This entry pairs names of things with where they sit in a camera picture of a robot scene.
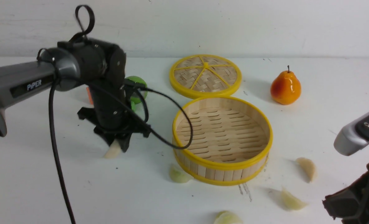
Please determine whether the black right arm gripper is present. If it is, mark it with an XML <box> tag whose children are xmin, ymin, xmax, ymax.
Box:
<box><xmin>322</xmin><ymin>163</ymin><xmax>369</xmax><ymax>224</ymax></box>

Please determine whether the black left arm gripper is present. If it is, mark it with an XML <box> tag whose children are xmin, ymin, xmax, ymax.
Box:
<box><xmin>78</xmin><ymin>80</ymin><xmax>151</xmax><ymax>153</ymax></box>

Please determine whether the white dumpling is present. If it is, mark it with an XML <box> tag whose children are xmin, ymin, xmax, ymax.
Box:
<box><xmin>103</xmin><ymin>139</ymin><xmax>123</xmax><ymax>159</ymax></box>

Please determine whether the cream dumpling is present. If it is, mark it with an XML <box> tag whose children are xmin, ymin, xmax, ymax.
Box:
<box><xmin>296</xmin><ymin>157</ymin><xmax>317</xmax><ymax>182</ymax></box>

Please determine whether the pale yellow dumpling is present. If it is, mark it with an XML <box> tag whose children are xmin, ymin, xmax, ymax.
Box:
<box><xmin>280</xmin><ymin>187</ymin><xmax>308</xmax><ymax>210</ymax></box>

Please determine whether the pale green dumpling bottom edge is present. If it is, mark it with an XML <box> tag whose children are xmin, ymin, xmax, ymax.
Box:
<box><xmin>214</xmin><ymin>210</ymin><xmax>243</xmax><ymax>224</ymax></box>

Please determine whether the grey Piper robot arm left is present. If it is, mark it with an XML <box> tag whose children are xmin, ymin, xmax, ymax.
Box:
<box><xmin>0</xmin><ymin>37</ymin><xmax>150</xmax><ymax>152</ymax></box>

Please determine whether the woven bamboo steamer lid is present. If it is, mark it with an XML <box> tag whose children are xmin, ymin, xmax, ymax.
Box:
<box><xmin>169</xmin><ymin>54</ymin><xmax>242</xmax><ymax>99</ymax></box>

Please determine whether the bamboo steamer tray yellow rim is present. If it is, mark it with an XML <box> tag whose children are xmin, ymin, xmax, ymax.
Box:
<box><xmin>173</xmin><ymin>96</ymin><xmax>273</xmax><ymax>186</ymax></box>

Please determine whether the green foam cube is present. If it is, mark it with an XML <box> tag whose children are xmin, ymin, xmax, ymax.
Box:
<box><xmin>130</xmin><ymin>100</ymin><xmax>136</xmax><ymax>112</ymax></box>

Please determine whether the green toy watermelon ball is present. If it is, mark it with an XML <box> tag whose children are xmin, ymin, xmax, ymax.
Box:
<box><xmin>124</xmin><ymin>76</ymin><xmax>148</xmax><ymax>105</ymax></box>

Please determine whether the orange foam cube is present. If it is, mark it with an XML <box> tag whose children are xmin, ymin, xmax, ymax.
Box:
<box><xmin>86</xmin><ymin>87</ymin><xmax>94</xmax><ymax>105</ymax></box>

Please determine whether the orange toy pear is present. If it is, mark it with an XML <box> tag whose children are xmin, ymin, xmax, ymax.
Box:
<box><xmin>270</xmin><ymin>65</ymin><xmax>302</xmax><ymax>105</ymax></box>

